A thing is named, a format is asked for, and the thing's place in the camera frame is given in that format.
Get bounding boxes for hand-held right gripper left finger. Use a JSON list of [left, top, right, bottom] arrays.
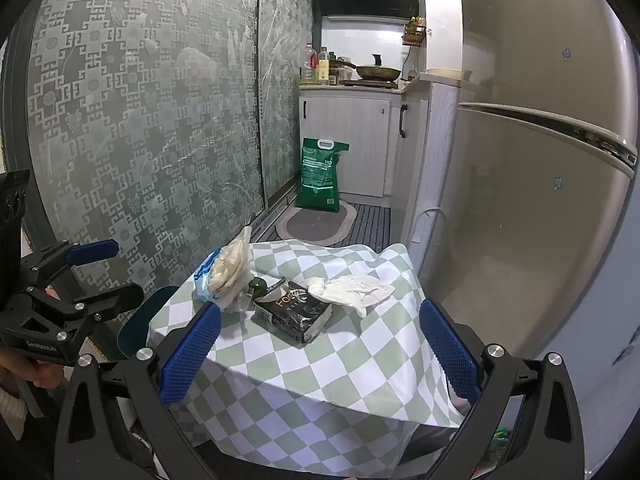
[[52, 302, 223, 480]]

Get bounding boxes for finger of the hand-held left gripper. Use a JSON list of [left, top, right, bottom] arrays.
[[20, 239, 121, 286], [25, 281, 146, 346]]

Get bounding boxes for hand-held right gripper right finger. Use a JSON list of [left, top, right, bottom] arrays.
[[419, 299, 588, 480]]

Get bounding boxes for dark teal trash bin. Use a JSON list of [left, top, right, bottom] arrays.
[[117, 285, 183, 361]]

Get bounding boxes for plastic bottle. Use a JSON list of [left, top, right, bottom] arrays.
[[194, 225, 258, 313]]

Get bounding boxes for white tissue paper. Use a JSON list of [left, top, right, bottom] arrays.
[[302, 274, 397, 318]]

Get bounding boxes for person's left hand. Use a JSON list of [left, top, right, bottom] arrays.
[[0, 350, 66, 396]]

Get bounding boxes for black printed box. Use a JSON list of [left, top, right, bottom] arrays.
[[254, 280, 335, 345]]

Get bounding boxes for green white checkered tablecloth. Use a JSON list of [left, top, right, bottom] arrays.
[[145, 239, 466, 466]]

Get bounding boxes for dark striped floor mat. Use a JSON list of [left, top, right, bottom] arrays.
[[330, 202, 393, 251]]

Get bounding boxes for frosted patterned sliding door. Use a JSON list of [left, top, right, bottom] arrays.
[[0, 0, 321, 361]]

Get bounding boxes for beige refrigerator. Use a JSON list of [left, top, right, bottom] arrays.
[[417, 0, 640, 480]]

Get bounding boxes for grey oval floor mat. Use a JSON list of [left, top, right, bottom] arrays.
[[276, 202, 357, 248]]

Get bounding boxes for green rice bag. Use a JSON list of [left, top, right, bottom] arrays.
[[294, 137, 351, 213]]

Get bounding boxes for white base cabinet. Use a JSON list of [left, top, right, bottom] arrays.
[[299, 85, 401, 200]]

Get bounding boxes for large cooking oil bottle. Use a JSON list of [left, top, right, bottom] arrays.
[[300, 42, 321, 86]]

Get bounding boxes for frying pan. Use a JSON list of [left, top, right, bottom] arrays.
[[350, 52, 402, 81]]

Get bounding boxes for white cabinet black handles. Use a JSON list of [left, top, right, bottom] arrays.
[[385, 72, 461, 281]]

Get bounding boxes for wall spice rack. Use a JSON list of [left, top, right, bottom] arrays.
[[401, 16, 428, 48]]

